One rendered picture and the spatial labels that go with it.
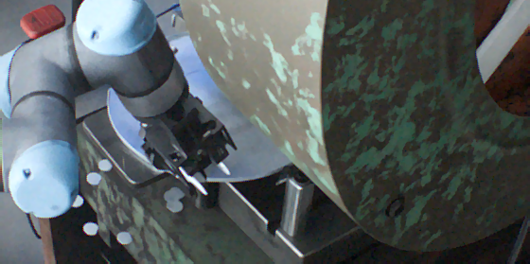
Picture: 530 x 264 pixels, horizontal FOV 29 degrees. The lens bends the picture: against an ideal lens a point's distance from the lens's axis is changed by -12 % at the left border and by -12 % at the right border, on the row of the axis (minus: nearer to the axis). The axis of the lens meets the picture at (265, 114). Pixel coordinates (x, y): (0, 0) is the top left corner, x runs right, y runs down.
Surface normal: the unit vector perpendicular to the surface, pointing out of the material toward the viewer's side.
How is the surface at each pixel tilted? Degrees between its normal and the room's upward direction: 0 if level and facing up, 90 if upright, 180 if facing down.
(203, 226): 0
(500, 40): 90
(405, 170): 90
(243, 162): 0
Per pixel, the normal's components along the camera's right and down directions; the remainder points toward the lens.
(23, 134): 0.15, -0.51
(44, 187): 0.15, 0.67
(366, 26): 0.60, 0.57
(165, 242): -0.80, 0.35
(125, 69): 0.22, 0.79
